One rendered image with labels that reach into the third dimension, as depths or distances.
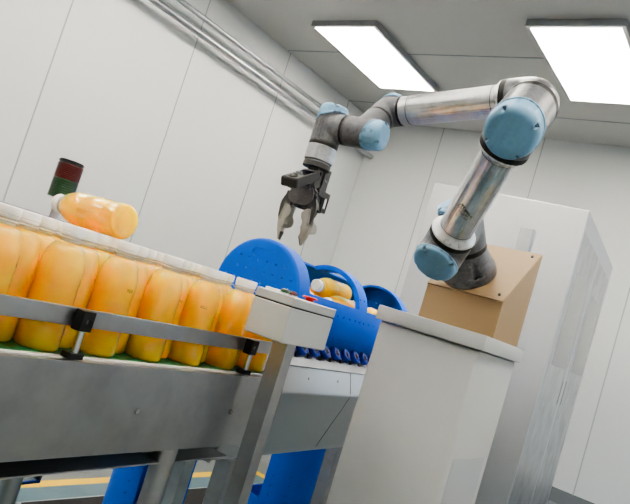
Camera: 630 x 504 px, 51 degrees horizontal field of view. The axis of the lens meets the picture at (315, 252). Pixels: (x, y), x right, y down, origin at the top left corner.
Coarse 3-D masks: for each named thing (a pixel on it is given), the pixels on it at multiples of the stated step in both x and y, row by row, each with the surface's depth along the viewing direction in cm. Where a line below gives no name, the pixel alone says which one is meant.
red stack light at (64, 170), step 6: (60, 162) 166; (60, 168) 166; (66, 168) 165; (72, 168) 166; (78, 168) 167; (54, 174) 166; (60, 174) 165; (66, 174) 165; (72, 174) 166; (78, 174) 167; (72, 180) 166; (78, 180) 168
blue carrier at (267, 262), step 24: (264, 240) 187; (240, 264) 189; (264, 264) 186; (288, 264) 182; (288, 288) 180; (360, 288) 219; (384, 288) 255; (336, 312) 200; (360, 312) 215; (336, 336) 208; (360, 336) 221
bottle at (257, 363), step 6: (246, 336) 161; (252, 336) 160; (258, 336) 160; (240, 354) 160; (246, 354) 159; (258, 354) 160; (264, 354) 161; (240, 360) 160; (252, 360) 159; (258, 360) 160; (264, 360) 161; (240, 366) 160; (252, 366) 159; (258, 366) 160
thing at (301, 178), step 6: (306, 168) 167; (288, 174) 158; (294, 174) 158; (300, 174) 160; (306, 174) 161; (312, 174) 162; (318, 174) 164; (282, 180) 158; (288, 180) 157; (294, 180) 156; (300, 180) 157; (306, 180) 160; (312, 180) 162; (318, 180) 165; (288, 186) 158; (294, 186) 157; (300, 186) 158
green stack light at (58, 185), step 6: (54, 180) 166; (60, 180) 165; (66, 180) 165; (54, 186) 165; (60, 186) 165; (66, 186) 166; (72, 186) 167; (48, 192) 166; (54, 192) 165; (60, 192) 165; (66, 192) 166; (72, 192) 167
